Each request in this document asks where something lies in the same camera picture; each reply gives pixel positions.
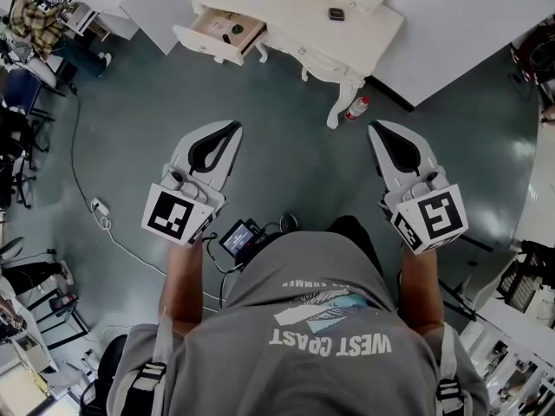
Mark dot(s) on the small dark square box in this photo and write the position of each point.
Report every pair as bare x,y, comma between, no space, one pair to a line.
336,14

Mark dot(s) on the black office chair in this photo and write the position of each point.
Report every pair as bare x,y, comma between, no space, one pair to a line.
17,154

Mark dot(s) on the red and white bottle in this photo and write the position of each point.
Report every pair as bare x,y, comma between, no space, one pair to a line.
357,108

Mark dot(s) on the black screen device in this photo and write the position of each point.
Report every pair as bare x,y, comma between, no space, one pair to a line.
239,237

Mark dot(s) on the white power strip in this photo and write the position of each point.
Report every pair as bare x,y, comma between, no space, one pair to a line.
99,206

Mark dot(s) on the grey printed t-shirt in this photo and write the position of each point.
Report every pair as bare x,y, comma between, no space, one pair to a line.
303,362

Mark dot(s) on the cream vanity dressing table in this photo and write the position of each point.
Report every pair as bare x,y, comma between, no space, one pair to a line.
312,20

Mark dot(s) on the person's right forearm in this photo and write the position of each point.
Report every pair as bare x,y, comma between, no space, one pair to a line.
420,284

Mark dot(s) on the black round stool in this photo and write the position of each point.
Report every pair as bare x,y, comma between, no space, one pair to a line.
110,362

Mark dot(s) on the white paper card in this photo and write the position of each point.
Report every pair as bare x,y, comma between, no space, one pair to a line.
218,24

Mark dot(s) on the black trousers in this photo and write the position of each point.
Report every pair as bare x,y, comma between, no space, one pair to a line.
353,232

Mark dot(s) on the wooden drawer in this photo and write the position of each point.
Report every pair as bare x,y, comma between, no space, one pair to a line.
208,43

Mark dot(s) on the person's left shoe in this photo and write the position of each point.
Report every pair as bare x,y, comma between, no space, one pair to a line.
289,222

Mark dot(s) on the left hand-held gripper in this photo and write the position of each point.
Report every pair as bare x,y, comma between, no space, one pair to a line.
167,215

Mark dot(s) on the person's left forearm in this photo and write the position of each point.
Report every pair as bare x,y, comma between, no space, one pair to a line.
182,284

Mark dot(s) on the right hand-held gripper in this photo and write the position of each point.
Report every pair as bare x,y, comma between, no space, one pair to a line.
438,217

